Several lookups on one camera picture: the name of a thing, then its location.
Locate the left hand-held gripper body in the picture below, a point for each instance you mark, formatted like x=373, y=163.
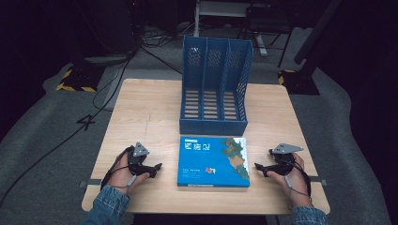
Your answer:
x=137, y=156

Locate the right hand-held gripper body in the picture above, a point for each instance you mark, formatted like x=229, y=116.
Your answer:
x=283, y=162

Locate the person's right hand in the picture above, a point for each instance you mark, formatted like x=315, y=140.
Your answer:
x=294, y=184

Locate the person's left hand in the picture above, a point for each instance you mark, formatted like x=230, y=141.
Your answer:
x=120, y=176

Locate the blue book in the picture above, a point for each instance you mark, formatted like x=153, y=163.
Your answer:
x=212, y=161

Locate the blue plastic file rack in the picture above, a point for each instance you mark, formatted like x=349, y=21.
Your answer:
x=216, y=103

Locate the yellow black striped stand base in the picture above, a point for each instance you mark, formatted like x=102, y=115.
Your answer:
x=78, y=81
x=297, y=82

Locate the black slanted pole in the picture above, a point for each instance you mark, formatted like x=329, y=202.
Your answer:
x=316, y=31

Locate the white metal stand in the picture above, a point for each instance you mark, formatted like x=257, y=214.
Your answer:
x=225, y=9

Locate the grey metal table bracket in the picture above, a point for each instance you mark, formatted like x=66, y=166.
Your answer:
x=319, y=181
x=89, y=182

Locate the black metal frame stand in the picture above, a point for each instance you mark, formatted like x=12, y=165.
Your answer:
x=269, y=22

